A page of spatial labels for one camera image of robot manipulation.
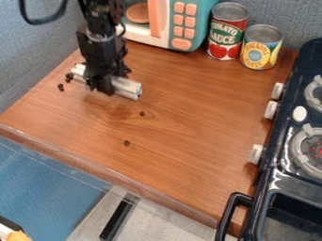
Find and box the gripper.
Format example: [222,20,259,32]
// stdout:
[75,25,133,96]

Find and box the silver sweeping bar tool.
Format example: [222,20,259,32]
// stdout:
[69,62,144,102]

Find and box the pile of dark bits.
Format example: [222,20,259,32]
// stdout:
[56,72,76,92]

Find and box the toy microwave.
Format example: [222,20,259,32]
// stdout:
[119,0,220,53]

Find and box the red tomato sauce can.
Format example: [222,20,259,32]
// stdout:
[204,2,250,61]

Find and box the yellow pineapple can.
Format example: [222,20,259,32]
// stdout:
[238,24,284,72]

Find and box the toy stove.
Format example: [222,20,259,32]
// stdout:
[214,38,322,241]

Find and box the black cable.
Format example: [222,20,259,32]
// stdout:
[17,0,70,25]

